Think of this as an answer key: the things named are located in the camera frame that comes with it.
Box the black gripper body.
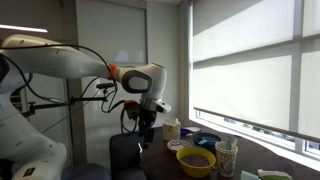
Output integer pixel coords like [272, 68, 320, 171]
[137, 106, 158, 130]

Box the white printed paper cup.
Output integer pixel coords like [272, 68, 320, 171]
[214, 140, 239, 178]

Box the blue patterned white small bowl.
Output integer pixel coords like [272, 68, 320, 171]
[166, 138, 193, 154]

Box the yellow bowl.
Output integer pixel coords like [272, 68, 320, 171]
[175, 146, 217, 178]

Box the dark teal bowl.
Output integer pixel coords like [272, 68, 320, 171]
[192, 132, 222, 153]

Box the glass jar with cream contents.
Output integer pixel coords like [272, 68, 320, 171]
[162, 118, 182, 142]

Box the black sofa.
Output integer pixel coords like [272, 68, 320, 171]
[109, 126, 164, 180]

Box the white paper napkin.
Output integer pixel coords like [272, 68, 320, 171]
[184, 125, 203, 133]

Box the blue grey chair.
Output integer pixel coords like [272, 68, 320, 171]
[61, 162, 112, 180]

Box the teal plastic stick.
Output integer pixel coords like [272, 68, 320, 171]
[225, 135, 233, 151]

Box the grey roller blind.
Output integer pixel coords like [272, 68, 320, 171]
[75, 0, 149, 66]

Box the wide white roller blind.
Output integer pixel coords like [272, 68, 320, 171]
[191, 0, 304, 135]

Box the pale teal small container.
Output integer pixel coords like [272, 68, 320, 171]
[240, 170, 260, 180]

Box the ceiling strip light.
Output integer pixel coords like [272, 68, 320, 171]
[0, 23, 49, 34]

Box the narrow white roller blind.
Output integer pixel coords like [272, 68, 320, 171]
[301, 0, 320, 144]

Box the wrist camera with orange mount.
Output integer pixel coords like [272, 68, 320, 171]
[123, 99, 141, 121]

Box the looped black wrist cable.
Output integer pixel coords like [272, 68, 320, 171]
[99, 87, 141, 137]

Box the long black arm cable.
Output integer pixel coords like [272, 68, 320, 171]
[0, 44, 118, 104]

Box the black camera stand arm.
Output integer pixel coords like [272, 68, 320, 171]
[21, 81, 116, 118]

